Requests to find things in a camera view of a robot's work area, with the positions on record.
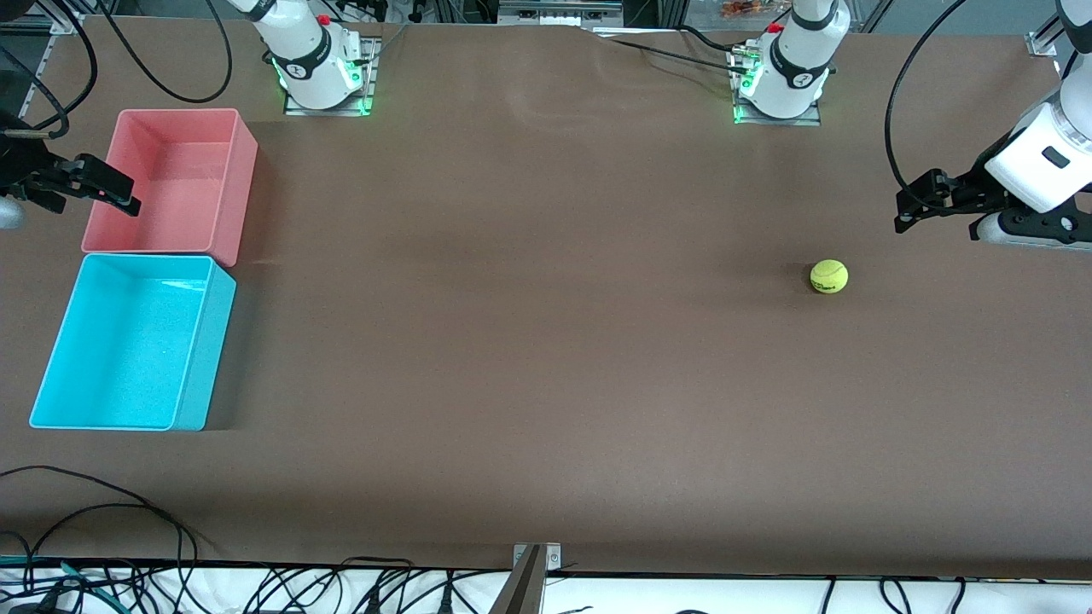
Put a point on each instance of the yellow-green tennis ball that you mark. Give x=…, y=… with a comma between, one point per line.
x=829, y=276

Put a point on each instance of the aluminium corner bracket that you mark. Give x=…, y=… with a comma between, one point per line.
x=68, y=21
x=1041, y=44

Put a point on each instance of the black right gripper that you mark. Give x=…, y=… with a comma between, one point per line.
x=19, y=166

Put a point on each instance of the pink plastic bin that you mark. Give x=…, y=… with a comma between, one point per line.
x=183, y=196

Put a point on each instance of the brown table cover mat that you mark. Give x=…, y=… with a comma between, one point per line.
x=546, y=384

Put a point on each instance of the small metal clamp bracket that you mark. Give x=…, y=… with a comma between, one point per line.
x=554, y=558

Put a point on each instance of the blue plastic bin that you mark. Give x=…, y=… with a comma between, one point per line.
x=119, y=358

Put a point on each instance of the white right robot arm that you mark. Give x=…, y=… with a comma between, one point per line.
x=311, y=68

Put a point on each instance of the aluminium frame rail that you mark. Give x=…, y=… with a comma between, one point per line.
x=559, y=10

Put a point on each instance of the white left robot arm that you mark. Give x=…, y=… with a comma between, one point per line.
x=798, y=81

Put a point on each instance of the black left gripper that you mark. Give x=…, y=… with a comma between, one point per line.
x=970, y=190

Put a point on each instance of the grey metal pole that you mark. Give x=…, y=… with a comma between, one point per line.
x=525, y=588

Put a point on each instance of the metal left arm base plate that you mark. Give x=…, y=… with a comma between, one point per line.
x=810, y=119

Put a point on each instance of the orange items behind table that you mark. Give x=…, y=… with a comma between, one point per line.
x=742, y=8

